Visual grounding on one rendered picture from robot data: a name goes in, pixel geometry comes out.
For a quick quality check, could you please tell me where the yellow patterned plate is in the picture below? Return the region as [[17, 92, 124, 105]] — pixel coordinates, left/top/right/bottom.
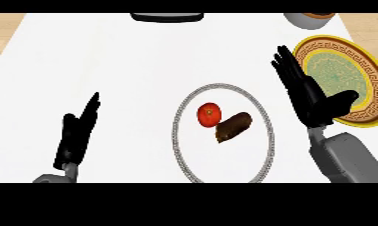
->
[[293, 34, 378, 129]]

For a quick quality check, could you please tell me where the white oval placemat grey rim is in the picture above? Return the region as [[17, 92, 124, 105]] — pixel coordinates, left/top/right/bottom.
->
[[172, 82, 277, 184]]

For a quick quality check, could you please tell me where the red tomato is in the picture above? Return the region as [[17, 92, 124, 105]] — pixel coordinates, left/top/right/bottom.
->
[[197, 102, 223, 128]]

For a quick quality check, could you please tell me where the grey bowl brown inside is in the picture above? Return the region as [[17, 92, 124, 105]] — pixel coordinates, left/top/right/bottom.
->
[[282, 12, 337, 31]]

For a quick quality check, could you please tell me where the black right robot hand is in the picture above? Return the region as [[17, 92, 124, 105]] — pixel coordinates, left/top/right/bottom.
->
[[271, 45, 361, 129]]

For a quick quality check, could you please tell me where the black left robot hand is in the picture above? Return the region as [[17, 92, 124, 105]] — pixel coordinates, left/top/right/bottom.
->
[[52, 91, 102, 171]]

